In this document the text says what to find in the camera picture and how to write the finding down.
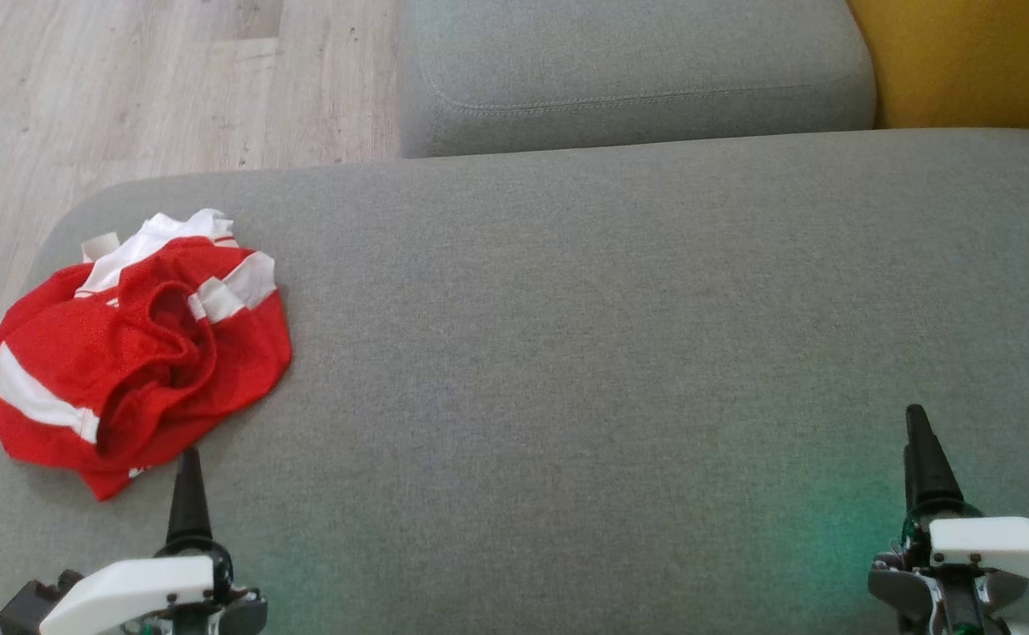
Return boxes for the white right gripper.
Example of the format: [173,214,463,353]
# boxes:
[867,404,1029,635]

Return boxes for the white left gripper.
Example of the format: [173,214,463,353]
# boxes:
[38,447,268,635]

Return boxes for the red white basketball jersey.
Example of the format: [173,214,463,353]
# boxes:
[0,208,294,502]

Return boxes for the grey fabric sofa seat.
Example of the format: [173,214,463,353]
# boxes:
[0,128,1029,635]

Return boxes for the yellow cushion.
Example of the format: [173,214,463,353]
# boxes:
[847,0,1029,139]

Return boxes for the grey sofa cushion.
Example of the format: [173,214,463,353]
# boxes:
[399,0,878,160]

